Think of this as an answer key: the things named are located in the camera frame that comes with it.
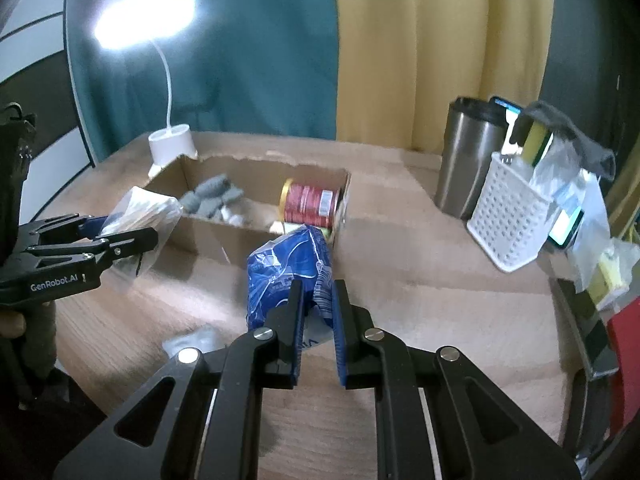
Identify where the cotton swab bag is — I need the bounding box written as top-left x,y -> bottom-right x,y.
99,186 -> 183,282

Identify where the yellow green sponge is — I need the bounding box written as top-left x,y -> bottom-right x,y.
521,122 -> 553,167

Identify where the steel travel mug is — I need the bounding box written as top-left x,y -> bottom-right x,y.
434,96 -> 508,220

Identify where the red tin can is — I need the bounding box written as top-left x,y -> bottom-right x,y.
280,179 -> 341,230

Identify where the yellow curtain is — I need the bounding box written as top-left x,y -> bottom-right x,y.
336,0 -> 554,154

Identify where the blue tissue pack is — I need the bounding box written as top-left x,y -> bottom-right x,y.
246,226 -> 333,350

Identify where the red box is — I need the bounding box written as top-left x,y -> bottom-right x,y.
608,298 -> 640,434

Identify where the grey cloth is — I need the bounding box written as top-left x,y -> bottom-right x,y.
512,101 -> 616,182

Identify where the yellow sticky notes pack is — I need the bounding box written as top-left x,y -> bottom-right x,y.
587,238 -> 639,311

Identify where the teal curtain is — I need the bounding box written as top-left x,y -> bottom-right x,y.
65,0 -> 338,159

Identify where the cardboard box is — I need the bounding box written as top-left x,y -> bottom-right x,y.
144,154 -> 350,269

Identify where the smartphone with lit screen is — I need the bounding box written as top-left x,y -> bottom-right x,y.
489,96 -> 584,250

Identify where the white desk lamp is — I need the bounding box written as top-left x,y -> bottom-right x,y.
91,0 -> 200,166

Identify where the clear plastic bag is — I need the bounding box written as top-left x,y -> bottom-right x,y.
529,136 -> 615,292

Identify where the black tray edge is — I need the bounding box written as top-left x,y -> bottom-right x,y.
550,278 -> 620,462

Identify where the white perforated basket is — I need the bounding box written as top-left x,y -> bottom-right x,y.
466,152 -> 560,273

